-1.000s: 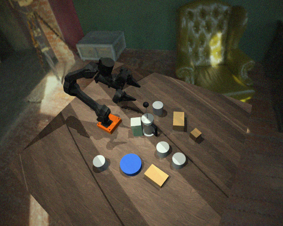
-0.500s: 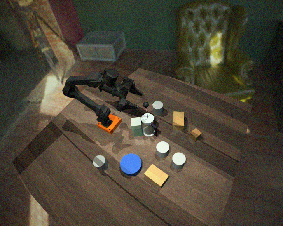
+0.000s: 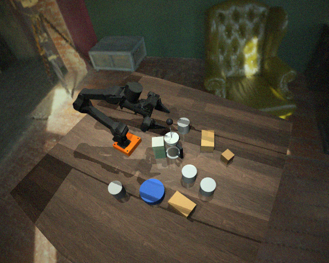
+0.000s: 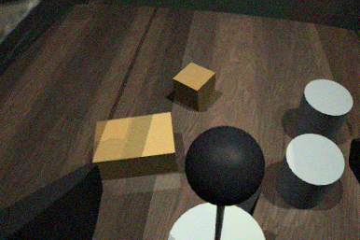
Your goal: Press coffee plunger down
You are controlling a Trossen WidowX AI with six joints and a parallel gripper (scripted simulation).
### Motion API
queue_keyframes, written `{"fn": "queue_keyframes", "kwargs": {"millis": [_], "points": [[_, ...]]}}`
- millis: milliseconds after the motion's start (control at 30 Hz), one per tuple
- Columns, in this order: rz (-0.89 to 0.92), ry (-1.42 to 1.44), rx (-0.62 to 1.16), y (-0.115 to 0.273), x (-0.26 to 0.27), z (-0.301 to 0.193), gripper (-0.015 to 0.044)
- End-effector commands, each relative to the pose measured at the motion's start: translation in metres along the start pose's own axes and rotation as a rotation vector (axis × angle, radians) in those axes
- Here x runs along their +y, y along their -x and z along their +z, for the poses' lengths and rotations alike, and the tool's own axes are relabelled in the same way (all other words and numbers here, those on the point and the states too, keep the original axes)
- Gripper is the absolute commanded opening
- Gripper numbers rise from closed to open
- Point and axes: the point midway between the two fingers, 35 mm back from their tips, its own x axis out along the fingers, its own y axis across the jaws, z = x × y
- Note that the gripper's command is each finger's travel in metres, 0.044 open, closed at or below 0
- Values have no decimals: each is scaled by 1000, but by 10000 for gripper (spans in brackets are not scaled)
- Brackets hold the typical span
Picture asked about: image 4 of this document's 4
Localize tan cube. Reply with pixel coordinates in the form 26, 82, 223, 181
173, 63, 215, 113

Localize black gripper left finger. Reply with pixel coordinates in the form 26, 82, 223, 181
0, 164, 103, 240

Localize tan box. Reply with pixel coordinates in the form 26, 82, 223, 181
91, 113, 179, 180

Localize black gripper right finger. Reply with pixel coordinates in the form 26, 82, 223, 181
349, 138, 360, 183

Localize glass french press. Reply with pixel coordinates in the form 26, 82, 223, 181
168, 126, 266, 240

